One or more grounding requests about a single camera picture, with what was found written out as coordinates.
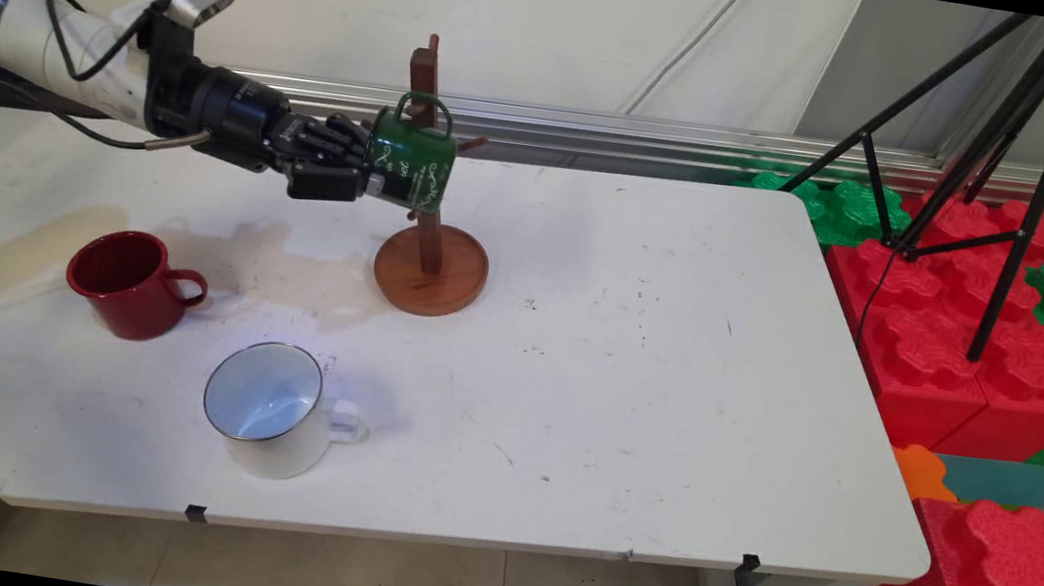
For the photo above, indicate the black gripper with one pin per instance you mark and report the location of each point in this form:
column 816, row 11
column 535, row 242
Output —
column 232, row 119

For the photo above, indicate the green enamel mug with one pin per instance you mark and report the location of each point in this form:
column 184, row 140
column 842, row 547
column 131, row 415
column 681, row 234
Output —
column 417, row 168

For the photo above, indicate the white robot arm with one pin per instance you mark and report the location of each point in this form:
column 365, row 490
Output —
column 22, row 31

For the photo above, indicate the wooden mug tree stand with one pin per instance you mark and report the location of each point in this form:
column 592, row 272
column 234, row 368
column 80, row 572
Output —
column 432, row 271

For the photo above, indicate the red mug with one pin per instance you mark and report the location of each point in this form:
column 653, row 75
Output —
column 134, row 287

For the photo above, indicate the white enamel mug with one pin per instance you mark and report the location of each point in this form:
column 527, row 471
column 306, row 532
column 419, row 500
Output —
column 275, row 407

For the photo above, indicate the orange foam piece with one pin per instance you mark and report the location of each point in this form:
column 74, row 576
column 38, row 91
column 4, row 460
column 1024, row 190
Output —
column 922, row 474

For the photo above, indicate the black tripod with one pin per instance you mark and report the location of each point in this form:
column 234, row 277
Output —
column 1035, row 149

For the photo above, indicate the aluminium wall rail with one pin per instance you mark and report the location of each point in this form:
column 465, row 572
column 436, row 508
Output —
column 604, row 132

